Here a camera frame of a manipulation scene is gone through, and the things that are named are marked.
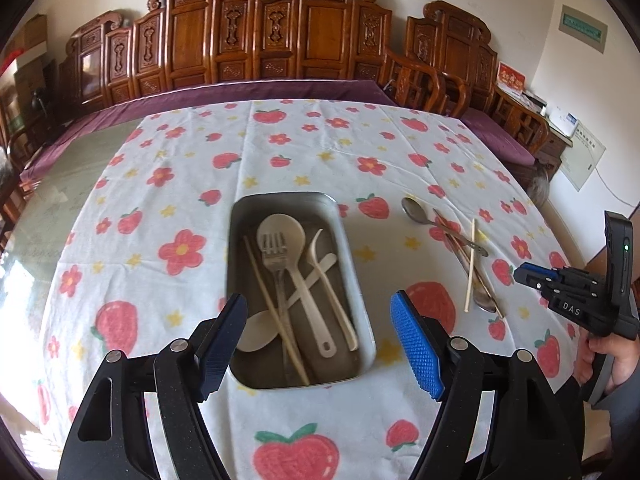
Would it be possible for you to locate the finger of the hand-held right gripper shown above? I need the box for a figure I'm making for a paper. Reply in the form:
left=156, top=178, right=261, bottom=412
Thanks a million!
left=520, top=279, right=563, bottom=303
left=514, top=261, right=568, bottom=283

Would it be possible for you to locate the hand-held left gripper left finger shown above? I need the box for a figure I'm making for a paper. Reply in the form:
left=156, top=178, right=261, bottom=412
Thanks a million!
left=56, top=294, right=249, bottom=480

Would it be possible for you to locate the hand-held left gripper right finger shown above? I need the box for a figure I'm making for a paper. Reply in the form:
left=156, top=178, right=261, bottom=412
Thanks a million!
left=390, top=290, right=584, bottom=480

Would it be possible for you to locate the small beige plastic spoon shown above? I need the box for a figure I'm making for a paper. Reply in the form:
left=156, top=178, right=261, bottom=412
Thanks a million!
left=235, top=253, right=337, bottom=352

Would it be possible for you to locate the dark wooden chopstick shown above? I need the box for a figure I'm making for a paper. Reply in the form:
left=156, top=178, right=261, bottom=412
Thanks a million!
left=440, top=220, right=505, bottom=319

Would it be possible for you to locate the plain metal spoon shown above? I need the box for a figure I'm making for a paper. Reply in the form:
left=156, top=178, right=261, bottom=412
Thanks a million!
left=447, top=230, right=497, bottom=314

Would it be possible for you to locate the beige chopstick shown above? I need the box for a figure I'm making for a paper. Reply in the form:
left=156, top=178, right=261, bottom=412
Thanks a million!
left=463, top=217, right=478, bottom=314
left=242, top=234, right=311, bottom=386

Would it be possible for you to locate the rectangular metal tray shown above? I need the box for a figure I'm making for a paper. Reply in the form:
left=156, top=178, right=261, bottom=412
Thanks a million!
left=226, top=191, right=377, bottom=391

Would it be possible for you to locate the beige plastic fork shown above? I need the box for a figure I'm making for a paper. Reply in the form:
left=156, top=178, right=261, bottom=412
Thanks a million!
left=307, top=229, right=360, bottom=352

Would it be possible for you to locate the metal fork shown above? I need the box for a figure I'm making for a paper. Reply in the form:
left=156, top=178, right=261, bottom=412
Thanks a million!
left=259, top=236, right=304, bottom=382

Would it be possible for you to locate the metal spoon with ornate handle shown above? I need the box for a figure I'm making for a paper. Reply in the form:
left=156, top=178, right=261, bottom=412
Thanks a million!
left=401, top=197, right=489, bottom=257

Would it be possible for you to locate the large beige plastic spoon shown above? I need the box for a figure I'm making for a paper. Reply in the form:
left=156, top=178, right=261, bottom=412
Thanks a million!
left=256, top=213, right=337, bottom=359

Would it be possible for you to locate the person's right hand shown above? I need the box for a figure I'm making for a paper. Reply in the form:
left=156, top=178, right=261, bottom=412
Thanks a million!
left=574, top=330, right=640, bottom=392

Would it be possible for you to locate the grey fluffy duster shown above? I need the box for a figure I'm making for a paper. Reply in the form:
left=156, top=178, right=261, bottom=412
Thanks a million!
left=529, top=167, right=552, bottom=207

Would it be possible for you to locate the wooden side table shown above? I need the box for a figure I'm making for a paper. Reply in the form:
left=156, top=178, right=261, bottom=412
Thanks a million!
left=532, top=110, right=574, bottom=177

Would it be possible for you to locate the purple armchair cushion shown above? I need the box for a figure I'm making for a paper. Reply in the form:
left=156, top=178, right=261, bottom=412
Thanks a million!
left=460, top=109, right=537, bottom=167

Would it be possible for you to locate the white box with blue print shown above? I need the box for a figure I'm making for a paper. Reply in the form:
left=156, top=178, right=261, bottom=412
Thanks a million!
left=547, top=104, right=581, bottom=137

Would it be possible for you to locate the strawberry print tablecloth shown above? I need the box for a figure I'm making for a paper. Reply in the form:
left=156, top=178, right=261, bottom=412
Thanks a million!
left=34, top=99, right=592, bottom=480

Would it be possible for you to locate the red desk calendar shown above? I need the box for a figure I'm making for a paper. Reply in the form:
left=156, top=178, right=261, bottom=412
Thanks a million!
left=496, top=62, right=527, bottom=99

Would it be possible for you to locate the carved wooden armchair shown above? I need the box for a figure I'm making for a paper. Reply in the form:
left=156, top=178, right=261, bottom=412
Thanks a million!
left=384, top=1, right=552, bottom=183

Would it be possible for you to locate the carved wooden chair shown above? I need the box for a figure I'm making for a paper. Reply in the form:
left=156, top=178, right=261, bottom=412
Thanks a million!
left=0, top=119, right=37, bottom=223

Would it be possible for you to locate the carved wooden sofa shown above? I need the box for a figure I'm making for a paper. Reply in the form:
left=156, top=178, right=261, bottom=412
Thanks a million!
left=20, top=0, right=401, bottom=186

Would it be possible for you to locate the brown cardboard box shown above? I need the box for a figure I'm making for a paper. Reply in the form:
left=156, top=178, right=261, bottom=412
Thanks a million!
left=4, top=14, right=49, bottom=59

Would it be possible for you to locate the white wall cable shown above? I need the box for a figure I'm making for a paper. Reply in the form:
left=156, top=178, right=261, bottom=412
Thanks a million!
left=591, top=159, right=632, bottom=207

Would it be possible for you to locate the white wall chart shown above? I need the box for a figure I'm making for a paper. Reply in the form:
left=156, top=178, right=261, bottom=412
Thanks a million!
left=558, top=132, right=607, bottom=192

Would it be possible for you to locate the grey wall electrical panel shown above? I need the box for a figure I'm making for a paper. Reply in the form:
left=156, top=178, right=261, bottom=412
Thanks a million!
left=558, top=4, right=609, bottom=54

